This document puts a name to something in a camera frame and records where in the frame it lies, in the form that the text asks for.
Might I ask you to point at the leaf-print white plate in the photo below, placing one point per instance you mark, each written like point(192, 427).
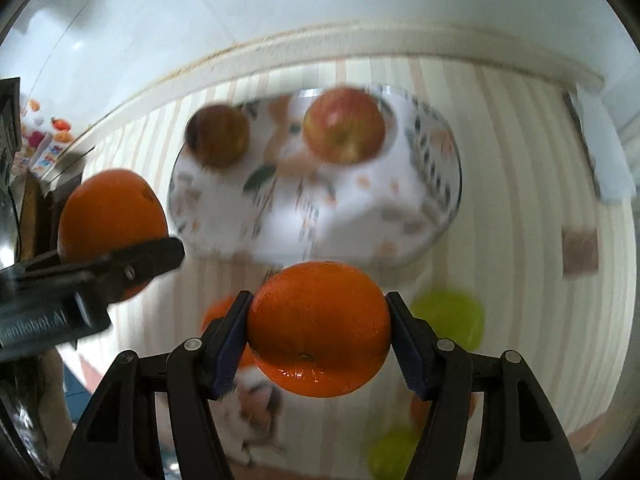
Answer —
point(330, 210)

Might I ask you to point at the white cloth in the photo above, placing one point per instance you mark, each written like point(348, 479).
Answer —
point(602, 150)

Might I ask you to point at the brown square patch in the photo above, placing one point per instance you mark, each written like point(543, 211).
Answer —
point(580, 251)

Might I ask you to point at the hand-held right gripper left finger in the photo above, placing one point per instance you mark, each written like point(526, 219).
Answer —
point(231, 345)

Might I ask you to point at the dark brownish apple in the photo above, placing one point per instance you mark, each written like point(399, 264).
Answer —
point(218, 135)

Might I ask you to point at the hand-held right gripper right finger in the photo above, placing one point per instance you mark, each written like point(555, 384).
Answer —
point(407, 347)

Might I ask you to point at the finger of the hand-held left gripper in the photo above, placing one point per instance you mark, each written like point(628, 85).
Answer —
point(142, 260)

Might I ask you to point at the striped printed tablecloth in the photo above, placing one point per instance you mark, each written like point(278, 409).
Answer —
point(525, 310)

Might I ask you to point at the orange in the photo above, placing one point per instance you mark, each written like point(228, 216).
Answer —
point(107, 210)
point(320, 330)

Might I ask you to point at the colourful printed packet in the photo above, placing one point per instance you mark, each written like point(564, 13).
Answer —
point(47, 142)

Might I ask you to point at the red yellow apple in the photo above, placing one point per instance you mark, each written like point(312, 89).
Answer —
point(345, 125)

